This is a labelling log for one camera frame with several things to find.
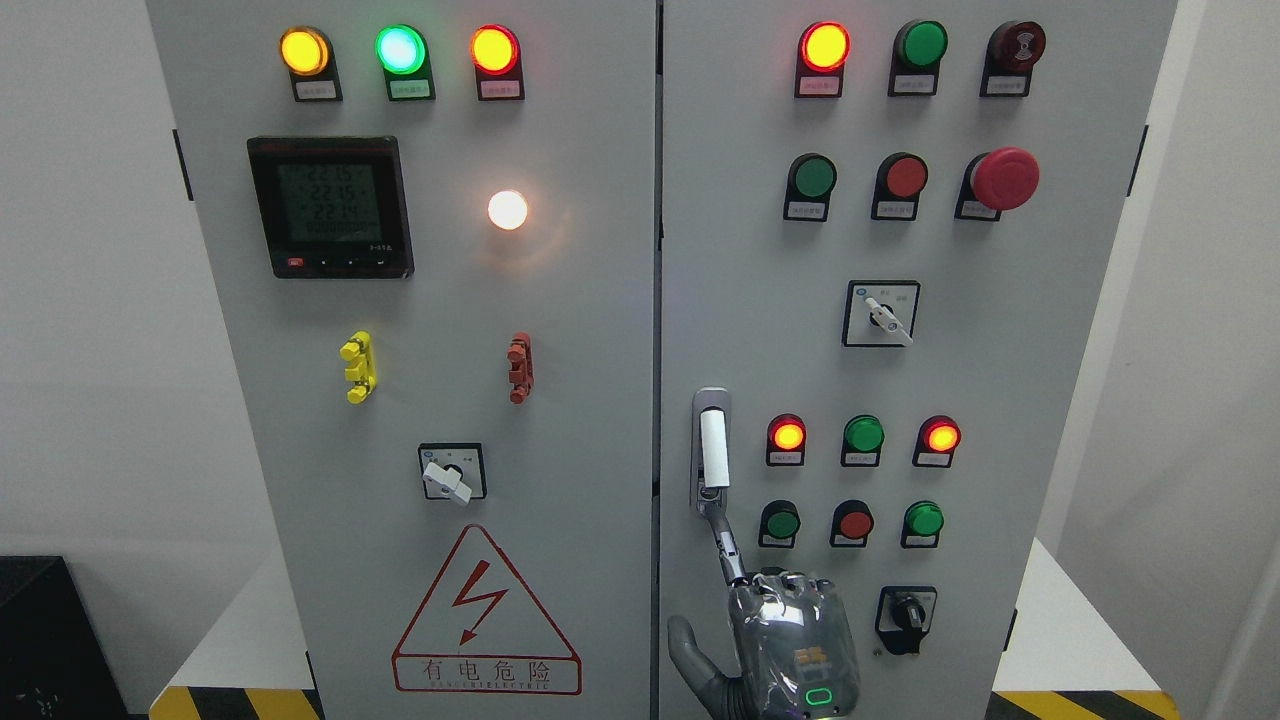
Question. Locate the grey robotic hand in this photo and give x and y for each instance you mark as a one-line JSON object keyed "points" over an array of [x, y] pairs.
{"points": [[792, 638]]}

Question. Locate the silver door handle lever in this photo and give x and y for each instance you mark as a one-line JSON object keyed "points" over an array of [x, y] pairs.
{"points": [[710, 449]]}

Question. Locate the right grey cabinet door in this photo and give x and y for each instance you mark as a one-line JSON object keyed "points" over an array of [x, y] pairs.
{"points": [[756, 304]]}

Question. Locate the grey cabinet door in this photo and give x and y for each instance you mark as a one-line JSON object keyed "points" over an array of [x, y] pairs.
{"points": [[756, 304], [569, 473]]}

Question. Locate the left grey cabinet door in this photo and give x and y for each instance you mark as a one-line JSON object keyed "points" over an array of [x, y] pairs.
{"points": [[569, 473]]}

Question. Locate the green push button lower left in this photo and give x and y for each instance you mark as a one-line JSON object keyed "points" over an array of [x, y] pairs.
{"points": [[779, 524]]}

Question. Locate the green push button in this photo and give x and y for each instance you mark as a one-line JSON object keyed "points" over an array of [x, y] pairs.
{"points": [[779, 524], [922, 524], [810, 182]]}

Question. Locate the red push button lower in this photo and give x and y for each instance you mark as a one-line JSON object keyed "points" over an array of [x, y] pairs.
{"points": [[851, 525]]}

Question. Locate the red push button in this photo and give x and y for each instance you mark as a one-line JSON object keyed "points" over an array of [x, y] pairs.
{"points": [[851, 525], [900, 180]]}

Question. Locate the green push button lower right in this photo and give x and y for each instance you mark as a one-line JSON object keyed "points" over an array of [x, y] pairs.
{"points": [[922, 524]]}

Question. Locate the red lit light middle left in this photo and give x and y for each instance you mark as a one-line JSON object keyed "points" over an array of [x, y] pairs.
{"points": [[786, 441]]}

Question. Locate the green indicator light middle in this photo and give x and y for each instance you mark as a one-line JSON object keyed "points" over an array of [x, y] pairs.
{"points": [[863, 442]]}

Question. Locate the red lit light middle right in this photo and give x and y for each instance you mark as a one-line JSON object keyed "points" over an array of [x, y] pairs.
{"points": [[936, 443]]}

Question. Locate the red triangle warning sign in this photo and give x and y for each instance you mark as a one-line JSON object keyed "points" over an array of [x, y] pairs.
{"points": [[480, 629]]}

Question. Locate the red terminal connector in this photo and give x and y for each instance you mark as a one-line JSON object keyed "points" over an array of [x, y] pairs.
{"points": [[520, 372]]}

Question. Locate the green push button upper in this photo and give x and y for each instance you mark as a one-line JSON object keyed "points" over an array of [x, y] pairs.
{"points": [[810, 182]]}

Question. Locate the red push button upper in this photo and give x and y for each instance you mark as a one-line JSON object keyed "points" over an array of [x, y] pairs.
{"points": [[900, 180]]}

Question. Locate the red emergency stop button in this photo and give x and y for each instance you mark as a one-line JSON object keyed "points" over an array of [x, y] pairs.
{"points": [[997, 181]]}

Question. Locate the white lit indicator light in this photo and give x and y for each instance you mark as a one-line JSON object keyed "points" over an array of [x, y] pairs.
{"points": [[508, 210]]}

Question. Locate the yellow terminal connector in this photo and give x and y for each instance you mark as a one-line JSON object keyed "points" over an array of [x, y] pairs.
{"points": [[360, 370]]}

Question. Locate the white platform with hazard stripes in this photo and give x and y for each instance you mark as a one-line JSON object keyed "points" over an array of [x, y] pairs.
{"points": [[1063, 661]]}

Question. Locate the red lit light top right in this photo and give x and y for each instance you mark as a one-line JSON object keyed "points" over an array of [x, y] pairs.
{"points": [[821, 55]]}

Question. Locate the green indicator light top right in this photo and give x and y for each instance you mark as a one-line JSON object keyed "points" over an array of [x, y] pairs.
{"points": [[916, 57]]}

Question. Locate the black digital power meter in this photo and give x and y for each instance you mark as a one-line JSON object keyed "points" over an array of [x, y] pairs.
{"points": [[333, 206]]}

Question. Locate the dark red buzzer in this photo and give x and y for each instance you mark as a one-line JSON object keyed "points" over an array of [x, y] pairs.
{"points": [[1012, 51]]}

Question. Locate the red lit indicator light left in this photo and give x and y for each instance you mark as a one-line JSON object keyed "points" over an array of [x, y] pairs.
{"points": [[496, 54]]}

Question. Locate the green lit indicator light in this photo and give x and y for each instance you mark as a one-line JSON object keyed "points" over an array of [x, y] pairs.
{"points": [[405, 60]]}

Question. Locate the black box bottom left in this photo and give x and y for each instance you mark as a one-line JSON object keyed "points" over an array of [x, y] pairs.
{"points": [[52, 665]]}

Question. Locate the yellow indicator light top left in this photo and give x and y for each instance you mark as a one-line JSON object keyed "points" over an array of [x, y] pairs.
{"points": [[308, 55]]}

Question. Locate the lower black rotary switch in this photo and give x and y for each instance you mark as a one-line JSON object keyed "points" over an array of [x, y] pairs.
{"points": [[904, 617]]}

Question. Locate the upper right rotary switch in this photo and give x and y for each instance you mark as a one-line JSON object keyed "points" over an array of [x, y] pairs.
{"points": [[880, 313]]}

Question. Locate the left door rotary switch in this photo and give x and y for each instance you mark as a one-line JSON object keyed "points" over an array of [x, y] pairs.
{"points": [[453, 471]]}

